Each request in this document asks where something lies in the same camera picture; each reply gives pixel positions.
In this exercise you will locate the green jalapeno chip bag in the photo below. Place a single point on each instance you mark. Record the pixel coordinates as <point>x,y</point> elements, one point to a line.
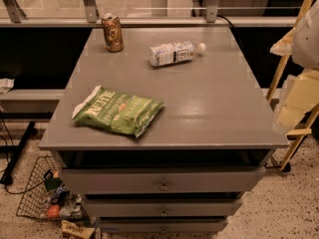
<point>117,112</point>

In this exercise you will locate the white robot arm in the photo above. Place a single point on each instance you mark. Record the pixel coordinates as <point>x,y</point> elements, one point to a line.
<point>305,45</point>

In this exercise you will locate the dark green bag in basket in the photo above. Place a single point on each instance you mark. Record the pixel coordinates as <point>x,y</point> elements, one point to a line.
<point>52,181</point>

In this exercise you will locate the yellow chip bag on floor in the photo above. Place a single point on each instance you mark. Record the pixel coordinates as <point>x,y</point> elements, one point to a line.
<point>71,230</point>

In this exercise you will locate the grey drawer cabinet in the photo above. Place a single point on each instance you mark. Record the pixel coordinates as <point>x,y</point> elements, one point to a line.
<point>214,113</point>

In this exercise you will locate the clear plastic water bottle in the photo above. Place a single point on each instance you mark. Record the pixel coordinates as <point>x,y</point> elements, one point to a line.
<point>174,52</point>

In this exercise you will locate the top grey drawer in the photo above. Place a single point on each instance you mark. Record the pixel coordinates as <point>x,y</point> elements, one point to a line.
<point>162,180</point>

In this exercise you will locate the grey drawer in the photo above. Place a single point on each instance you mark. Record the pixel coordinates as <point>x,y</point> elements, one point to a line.
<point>161,207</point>
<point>162,226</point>
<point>162,180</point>

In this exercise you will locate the gold soda can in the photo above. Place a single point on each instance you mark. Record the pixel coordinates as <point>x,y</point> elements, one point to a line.
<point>112,32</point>

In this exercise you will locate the middle grey drawer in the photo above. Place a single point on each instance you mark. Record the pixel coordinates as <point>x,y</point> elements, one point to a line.
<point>161,207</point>

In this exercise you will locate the bottom grey drawer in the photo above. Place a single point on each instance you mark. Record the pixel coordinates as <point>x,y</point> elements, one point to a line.
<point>162,226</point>

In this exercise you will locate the blue can in basket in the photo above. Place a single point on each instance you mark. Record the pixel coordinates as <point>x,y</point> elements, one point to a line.
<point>59,193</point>

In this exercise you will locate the orange fruit in basket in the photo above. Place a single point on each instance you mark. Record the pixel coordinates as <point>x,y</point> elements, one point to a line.
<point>53,212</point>

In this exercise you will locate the black floor stand leg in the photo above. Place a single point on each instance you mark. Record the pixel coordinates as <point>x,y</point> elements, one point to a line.
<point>16,150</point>

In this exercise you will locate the white crumpled paper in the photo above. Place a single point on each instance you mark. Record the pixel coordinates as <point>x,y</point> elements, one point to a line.
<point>6,85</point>

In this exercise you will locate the black wire basket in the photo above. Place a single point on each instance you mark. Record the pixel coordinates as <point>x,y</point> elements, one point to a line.
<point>36,200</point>

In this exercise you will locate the metal railing frame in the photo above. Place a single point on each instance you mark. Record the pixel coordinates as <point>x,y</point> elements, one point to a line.
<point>88,13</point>

